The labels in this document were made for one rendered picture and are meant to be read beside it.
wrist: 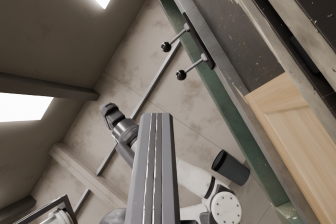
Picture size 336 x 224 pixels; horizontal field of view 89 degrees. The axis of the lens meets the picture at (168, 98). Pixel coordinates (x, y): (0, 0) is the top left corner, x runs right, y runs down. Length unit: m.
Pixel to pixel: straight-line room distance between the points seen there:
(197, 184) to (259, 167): 0.33
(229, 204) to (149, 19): 4.62
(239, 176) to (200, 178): 3.15
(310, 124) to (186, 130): 3.82
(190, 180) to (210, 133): 3.59
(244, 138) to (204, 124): 3.33
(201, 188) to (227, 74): 0.33
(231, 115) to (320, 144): 0.44
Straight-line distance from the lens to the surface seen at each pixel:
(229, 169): 3.60
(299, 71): 0.20
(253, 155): 0.78
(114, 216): 0.56
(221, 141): 4.14
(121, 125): 0.57
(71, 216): 0.39
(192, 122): 4.08
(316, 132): 0.36
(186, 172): 0.53
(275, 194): 0.84
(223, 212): 0.52
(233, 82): 0.53
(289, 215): 0.79
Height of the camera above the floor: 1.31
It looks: 12 degrees up
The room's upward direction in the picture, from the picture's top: 57 degrees counter-clockwise
